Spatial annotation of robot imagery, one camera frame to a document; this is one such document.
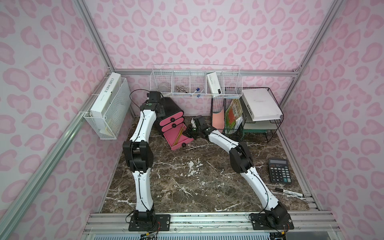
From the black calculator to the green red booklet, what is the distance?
32cm

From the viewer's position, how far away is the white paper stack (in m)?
0.90

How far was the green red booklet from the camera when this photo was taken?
Answer: 0.98 m

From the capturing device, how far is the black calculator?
0.87 metres

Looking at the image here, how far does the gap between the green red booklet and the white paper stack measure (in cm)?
5

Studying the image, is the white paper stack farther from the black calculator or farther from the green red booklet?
the black calculator
